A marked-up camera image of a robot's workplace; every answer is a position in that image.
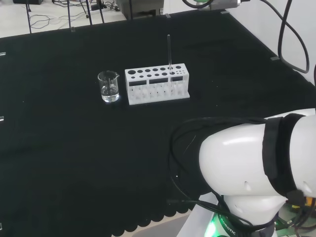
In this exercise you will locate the black bench cloth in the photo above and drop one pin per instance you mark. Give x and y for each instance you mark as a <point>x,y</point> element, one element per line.
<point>98,138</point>

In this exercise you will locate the black tripod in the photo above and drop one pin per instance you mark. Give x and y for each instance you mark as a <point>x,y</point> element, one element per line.
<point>74,12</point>

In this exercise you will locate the clear glass rod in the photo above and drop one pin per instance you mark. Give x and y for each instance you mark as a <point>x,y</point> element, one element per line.
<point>169,55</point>

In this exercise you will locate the clear glass beaker with water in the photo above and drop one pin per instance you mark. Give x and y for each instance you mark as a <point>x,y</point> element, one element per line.
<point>108,87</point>

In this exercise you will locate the white test tube rack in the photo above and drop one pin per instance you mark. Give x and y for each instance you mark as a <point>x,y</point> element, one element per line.
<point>156,84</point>

